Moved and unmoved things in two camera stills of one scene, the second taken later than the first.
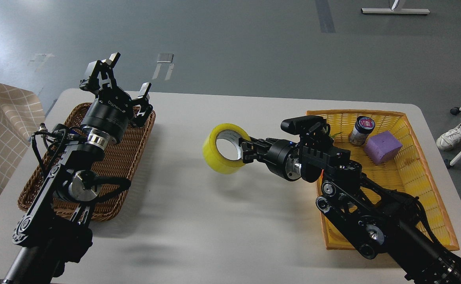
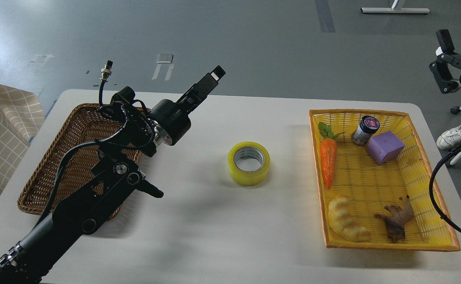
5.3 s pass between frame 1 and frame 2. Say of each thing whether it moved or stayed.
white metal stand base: stayed
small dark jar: stayed
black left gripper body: moved
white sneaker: stayed
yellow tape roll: moved
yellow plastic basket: stayed
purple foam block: stayed
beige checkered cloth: stayed
